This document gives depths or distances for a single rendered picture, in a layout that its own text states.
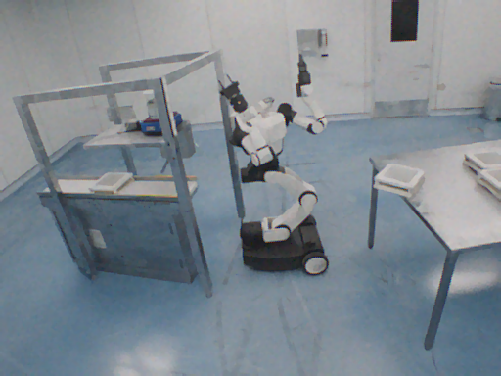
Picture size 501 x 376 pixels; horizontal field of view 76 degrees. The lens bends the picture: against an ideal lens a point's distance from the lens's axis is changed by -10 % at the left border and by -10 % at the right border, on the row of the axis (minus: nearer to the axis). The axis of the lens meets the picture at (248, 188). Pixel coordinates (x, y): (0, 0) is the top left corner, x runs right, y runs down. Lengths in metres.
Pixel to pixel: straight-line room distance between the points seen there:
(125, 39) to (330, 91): 3.46
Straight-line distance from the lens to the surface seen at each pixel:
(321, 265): 2.76
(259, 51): 5.74
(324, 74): 5.80
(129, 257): 2.99
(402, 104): 6.15
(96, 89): 2.21
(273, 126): 2.33
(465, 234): 1.97
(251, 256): 2.76
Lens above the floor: 1.92
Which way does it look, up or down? 29 degrees down
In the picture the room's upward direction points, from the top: 8 degrees counter-clockwise
